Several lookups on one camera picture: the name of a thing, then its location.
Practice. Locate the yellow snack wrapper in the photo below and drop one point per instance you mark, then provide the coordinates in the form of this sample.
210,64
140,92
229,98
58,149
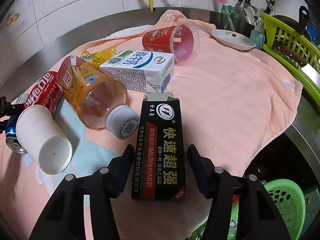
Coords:
98,58

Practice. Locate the white paper cup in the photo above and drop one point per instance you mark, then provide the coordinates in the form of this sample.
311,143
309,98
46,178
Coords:
43,140

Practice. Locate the green utensil holder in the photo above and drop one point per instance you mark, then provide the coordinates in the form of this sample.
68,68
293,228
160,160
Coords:
232,19

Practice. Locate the peach pink towel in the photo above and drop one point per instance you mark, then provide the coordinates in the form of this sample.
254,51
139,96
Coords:
233,104

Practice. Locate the white ceramic plate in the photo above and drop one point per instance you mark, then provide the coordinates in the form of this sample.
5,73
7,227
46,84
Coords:
234,40

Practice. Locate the amber tea bottle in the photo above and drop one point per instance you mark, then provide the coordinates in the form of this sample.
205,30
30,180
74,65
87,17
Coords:
99,100

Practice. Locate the kitchen knife in rack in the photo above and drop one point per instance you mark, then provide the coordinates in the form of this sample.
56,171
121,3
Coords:
308,70

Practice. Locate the red cola can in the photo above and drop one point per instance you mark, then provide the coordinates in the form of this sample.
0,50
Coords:
45,93

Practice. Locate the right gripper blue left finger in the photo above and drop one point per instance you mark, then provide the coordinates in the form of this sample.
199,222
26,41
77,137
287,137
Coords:
120,168

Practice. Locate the black glue box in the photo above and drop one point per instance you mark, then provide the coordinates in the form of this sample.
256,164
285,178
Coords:
159,166

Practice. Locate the blue and white can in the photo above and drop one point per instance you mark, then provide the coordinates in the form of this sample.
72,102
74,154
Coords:
10,132

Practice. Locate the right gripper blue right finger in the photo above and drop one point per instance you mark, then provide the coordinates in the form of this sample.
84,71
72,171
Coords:
202,168

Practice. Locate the white milk carton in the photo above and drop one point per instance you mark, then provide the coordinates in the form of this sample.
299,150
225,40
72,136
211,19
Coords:
144,71

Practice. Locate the green dish rack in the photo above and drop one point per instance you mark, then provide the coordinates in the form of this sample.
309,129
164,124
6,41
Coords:
277,30

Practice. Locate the green perforated trash basket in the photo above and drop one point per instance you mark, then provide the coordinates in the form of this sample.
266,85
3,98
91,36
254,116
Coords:
288,198

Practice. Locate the red plastic cup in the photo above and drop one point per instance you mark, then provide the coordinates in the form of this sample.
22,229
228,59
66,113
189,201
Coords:
182,41

